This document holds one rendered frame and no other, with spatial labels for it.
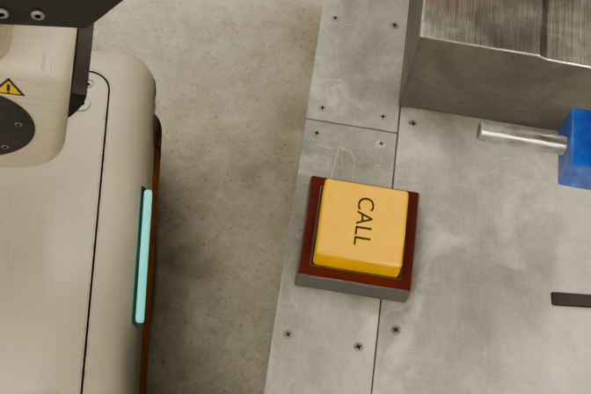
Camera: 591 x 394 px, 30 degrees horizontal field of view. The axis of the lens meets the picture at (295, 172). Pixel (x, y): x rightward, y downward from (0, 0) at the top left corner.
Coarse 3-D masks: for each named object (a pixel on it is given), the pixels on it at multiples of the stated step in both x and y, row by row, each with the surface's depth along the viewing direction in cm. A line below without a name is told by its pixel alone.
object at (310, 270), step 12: (312, 180) 79; (324, 180) 79; (312, 192) 79; (408, 192) 80; (312, 204) 78; (408, 204) 79; (312, 216) 78; (408, 216) 79; (312, 228) 77; (408, 228) 78; (312, 240) 77; (408, 240) 78; (408, 252) 77; (300, 264) 76; (408, 264) 77; (324, 276) 76; (336, 276) 76; (348, 276) 76; (360, 276) 76; (372, 276) 76; (408, 276) 76; (396, 288) 76; (408, 288) 76
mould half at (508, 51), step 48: (432, 0) 80; (480, 0) 80; (528, 0) 80; (576, 0) 81; (432, 48) 79; (480, 48) 78; (528, 48) 78; (576, 48) 79; (432, 96) 84; (480, 96) 83; (528, 96) 82; (576, 96) 82
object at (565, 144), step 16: (576, 112) 69; (480, 128) 69; (496, 128) 69; (512, 128) 69; (560, 128) 71; (576, 128) 69; (512, 144) 69; (528, 144) 69; (544, 144) 69; (560, 144) 69; (576, 144) 68; (560, 160) 70; (576, 160) 67; (560, 176) 69; (576, 176) 68
